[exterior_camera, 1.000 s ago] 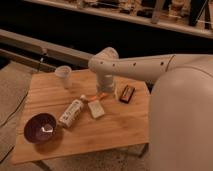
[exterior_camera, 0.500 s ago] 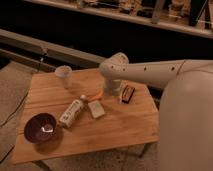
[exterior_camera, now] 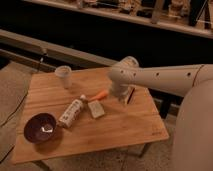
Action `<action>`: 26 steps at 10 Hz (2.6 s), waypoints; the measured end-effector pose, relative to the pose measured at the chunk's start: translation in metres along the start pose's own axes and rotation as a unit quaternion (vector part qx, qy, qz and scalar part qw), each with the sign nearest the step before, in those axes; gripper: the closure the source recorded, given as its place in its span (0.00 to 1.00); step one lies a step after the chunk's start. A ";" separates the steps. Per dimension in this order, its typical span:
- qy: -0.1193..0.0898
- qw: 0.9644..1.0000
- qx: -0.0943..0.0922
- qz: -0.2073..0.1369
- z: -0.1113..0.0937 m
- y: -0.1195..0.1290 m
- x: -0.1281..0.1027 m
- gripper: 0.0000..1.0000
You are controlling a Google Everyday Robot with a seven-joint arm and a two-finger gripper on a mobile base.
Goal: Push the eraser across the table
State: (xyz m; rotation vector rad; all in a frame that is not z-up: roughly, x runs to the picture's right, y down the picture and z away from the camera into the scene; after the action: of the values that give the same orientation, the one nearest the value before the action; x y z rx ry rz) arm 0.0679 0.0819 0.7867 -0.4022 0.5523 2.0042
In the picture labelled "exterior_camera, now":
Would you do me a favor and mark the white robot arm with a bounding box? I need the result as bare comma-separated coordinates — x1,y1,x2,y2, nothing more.
108,56,213,171

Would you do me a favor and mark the wooden background shelf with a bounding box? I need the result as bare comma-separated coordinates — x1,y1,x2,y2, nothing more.
24,0,213,40

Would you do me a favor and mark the white paper cup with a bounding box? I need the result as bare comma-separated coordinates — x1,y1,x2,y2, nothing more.
54,65,72,89

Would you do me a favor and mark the black floor cable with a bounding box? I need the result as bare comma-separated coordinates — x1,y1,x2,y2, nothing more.
0,89,30,129

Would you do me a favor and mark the dark purple bowl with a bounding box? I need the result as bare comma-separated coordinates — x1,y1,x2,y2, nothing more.
24,113,57,144

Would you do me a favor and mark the beige sponge block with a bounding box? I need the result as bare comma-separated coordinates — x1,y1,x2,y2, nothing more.
88,100,105,118

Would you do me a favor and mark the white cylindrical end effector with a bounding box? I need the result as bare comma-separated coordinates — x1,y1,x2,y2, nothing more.
110,83,130,100

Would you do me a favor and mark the orange carrot toy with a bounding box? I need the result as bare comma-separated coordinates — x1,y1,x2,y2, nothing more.
89,90,109,101

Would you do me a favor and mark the white labelled bottle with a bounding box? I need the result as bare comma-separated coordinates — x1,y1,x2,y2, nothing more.
58,94,87,128

